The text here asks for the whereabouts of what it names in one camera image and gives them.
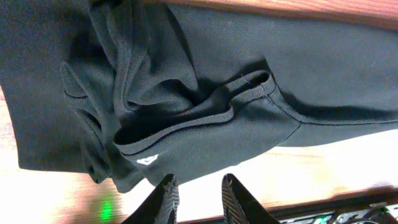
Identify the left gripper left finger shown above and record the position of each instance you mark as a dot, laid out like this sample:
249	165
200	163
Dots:
160	207

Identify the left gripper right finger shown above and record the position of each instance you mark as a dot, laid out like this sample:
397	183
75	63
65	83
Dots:
240	207

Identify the plain black t-shirt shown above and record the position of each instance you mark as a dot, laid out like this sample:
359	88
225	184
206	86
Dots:
129	90

